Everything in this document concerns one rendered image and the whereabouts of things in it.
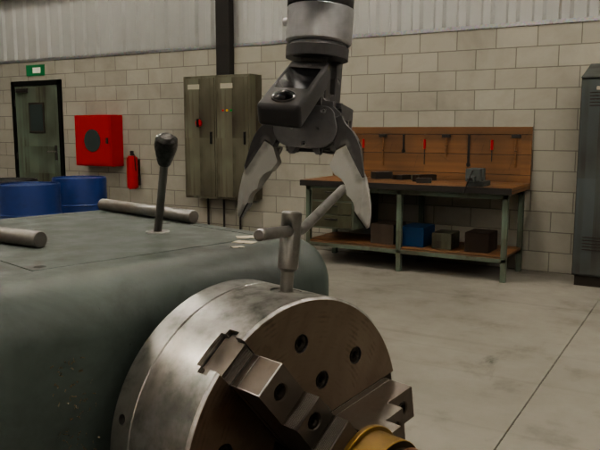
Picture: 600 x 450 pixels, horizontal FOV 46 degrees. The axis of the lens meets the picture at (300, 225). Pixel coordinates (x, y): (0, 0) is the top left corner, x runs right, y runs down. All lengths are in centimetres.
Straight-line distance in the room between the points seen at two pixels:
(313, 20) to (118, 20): 943
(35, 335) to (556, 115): 675
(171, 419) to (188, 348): 7
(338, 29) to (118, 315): 39
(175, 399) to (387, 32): 728
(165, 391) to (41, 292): 16
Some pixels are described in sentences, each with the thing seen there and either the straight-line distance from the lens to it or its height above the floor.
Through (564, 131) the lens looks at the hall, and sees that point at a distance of 724.
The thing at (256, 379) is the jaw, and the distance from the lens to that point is 65.
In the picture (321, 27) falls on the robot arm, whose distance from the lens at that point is 78.
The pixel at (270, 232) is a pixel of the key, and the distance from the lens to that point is 67.
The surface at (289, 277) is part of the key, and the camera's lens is 75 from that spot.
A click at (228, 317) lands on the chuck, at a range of 71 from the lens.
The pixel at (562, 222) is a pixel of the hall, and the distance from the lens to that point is 729.
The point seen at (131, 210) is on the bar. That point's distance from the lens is 129.
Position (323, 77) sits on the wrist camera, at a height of 146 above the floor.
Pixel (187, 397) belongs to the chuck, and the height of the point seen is 116.
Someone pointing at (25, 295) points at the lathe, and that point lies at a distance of 75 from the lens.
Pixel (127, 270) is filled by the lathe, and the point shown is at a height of 125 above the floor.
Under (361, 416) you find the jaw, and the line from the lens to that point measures 77.
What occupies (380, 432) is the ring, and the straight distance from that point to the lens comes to 70.
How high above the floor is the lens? 141
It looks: 8 degrees down
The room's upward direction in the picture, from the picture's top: straight up
